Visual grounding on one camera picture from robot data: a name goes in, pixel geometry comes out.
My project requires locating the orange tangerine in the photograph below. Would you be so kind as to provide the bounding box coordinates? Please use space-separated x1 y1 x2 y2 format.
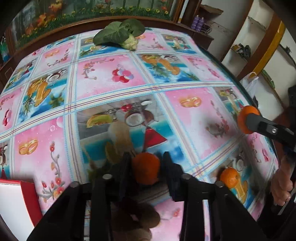
132 153 161 185
237 105 260 135
220 167 240 189

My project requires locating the person's right hand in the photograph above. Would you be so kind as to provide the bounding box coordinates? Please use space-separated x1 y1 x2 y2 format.
270 156 294 206

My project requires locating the red white gift box lid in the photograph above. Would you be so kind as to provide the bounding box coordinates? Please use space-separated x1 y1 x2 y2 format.
1 179 43 240

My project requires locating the brown kiwi fruit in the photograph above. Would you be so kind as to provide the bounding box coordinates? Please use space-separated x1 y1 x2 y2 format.
112 203 161 240

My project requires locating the colourful fruit print tablecloth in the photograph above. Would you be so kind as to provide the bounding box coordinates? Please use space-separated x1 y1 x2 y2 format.
1 28 278 240

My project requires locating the purple bottle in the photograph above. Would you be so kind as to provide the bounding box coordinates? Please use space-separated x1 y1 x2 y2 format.
196 17 205 32
191 15 200 30

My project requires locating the green leafy cauliflower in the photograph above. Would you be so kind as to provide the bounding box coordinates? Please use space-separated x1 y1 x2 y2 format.
93 19 145 51

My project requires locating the artificial flower glass display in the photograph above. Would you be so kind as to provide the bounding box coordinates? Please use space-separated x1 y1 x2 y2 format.
4 0 179 50

